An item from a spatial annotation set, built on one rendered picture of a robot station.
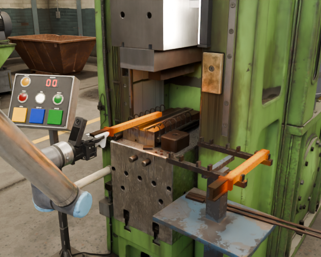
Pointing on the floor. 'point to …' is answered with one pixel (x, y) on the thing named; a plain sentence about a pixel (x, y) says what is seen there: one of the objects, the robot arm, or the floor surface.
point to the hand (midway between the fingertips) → (105, 131)
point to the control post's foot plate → (69, 253)
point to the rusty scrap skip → (54, 53)
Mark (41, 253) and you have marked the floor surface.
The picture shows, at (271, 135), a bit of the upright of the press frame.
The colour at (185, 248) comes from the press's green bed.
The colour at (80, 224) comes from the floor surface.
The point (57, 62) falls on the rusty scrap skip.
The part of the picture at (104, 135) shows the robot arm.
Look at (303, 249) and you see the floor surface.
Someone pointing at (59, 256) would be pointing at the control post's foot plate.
